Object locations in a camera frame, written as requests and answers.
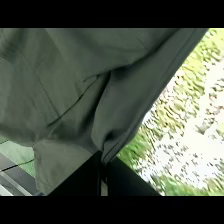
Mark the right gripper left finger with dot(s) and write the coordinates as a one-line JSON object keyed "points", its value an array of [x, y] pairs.
{"points": [[83, 180]]}

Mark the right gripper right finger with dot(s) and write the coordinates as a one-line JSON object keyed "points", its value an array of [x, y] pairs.
{"points": [[128, 181]]}

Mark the brown garment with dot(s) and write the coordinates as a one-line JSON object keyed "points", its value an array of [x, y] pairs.
{"points": [[83, 86]]}

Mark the silver frame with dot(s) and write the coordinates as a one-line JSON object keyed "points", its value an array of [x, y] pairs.
{"points": [[13, 185]]}

